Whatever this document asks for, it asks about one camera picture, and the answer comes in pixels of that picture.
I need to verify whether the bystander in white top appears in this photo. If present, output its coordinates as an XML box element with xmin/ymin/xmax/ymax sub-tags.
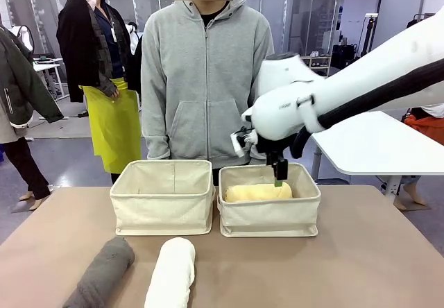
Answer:
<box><xmin>393</xmin><ymin>103</ymin><xmax>444</xmax><ymax>212</ymax></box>

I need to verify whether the black right arm cable sleeve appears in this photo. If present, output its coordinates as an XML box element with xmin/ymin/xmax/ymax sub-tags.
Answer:
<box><xmin>290</xmin><ymin>55</ymin><xmax>444</xmax><ymax>160</ymax></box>

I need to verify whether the black equipment case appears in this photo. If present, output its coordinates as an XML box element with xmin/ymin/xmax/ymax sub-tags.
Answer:
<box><xmin>330</xmin><ymin>43</ymin><xmax>359</xmax><ymax>69</ymax></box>

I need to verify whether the bystander black coat yellow skirt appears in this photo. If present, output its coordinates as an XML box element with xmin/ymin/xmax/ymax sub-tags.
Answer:
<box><xmin>55</xmin><ymin>0</ymin><xmax>143</xmax><ymax>185</ymax></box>

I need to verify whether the cream fabric basket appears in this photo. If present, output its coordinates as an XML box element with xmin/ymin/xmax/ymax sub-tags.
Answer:
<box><xmin>109</xmin><ymin>159</ymin><xmax>216</xmax><ymax>237</ymax></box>
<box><xmin>216</xmin><ymin>162</ymin><xmax>322</xmax><ymax>238</ymax></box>

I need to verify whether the black tripod pole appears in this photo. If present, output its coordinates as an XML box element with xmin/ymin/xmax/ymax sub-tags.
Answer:
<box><xmin>359</xmin><ymin>12</ymin><xmax>378</xmax><ymax>58</ymax></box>

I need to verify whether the person in grey hoodie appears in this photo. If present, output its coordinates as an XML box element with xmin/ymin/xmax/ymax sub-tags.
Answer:
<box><xmin>140</xmin><ymin>0</ymin><xmax>275</xmax><ymax>170</ymax></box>

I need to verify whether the white towel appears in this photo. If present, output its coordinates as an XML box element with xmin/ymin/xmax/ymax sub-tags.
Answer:
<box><xmin>144</xmin><ymin>237</ymin><xmax>196</xmax><ymax>308</ymax></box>

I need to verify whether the yellow towel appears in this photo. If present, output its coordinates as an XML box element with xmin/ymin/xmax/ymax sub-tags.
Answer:
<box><xmin>224</xmin><ymin>181</ymin><xmax>294</xmax><ymax>204</ymax></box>

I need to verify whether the white side table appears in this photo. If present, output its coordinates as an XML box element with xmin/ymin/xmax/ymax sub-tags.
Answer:
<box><xmin>309</xmin><ymin>110</ymin><xmax>444</xmax><ymax>198</ymax></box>

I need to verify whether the white background desk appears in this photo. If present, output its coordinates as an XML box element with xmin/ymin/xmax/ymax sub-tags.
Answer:
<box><xmin>32</xmin><ymin>55</ymin><xmax>65</xmax><ymax>101</ymax></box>

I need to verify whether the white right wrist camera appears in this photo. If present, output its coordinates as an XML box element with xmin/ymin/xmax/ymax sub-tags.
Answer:
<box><xmin>230</xmin><ymin>130</ymin><xmax>258</xmax><ymax>158</ymax></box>

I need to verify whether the grey towel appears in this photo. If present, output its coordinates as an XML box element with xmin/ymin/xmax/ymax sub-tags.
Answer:
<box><xmin>61</xmin><ymin>237</ymin><xmax>136</xmax><ymax>308</ymax></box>

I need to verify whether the wooden shoe rack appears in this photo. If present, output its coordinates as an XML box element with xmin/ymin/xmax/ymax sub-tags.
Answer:
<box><xmin>300</xmin><ymin>50</ymin><xmax>331</xmax><ymax>77</ymax></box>

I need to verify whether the bystander in dark green jacket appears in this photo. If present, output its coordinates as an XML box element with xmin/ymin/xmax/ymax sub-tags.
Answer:
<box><xmin>0</xmin><ymin>24</ymin><xmax>65</xmax><ymax>212</ymax></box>

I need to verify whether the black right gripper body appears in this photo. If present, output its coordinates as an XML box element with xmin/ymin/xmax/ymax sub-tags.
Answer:
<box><xmin>256</xmin><ymin>135</ymin><xmax>296</xmax><ymax>156</ymax></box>

